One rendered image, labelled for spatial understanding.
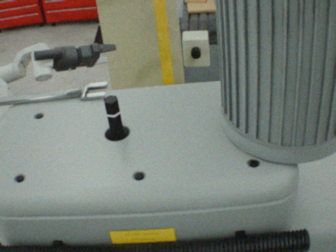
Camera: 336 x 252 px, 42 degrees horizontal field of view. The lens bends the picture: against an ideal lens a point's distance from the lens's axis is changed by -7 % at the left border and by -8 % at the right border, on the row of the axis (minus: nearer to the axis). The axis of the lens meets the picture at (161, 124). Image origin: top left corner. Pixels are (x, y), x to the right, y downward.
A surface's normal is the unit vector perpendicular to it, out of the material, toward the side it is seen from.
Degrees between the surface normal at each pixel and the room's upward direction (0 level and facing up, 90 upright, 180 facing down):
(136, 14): 90
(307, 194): 0
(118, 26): 90
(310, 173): 0
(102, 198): 45
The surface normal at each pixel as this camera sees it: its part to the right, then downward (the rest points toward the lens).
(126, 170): -0.10, -0.78
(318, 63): 0.05, 0.61
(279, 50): -0.43, 0.59
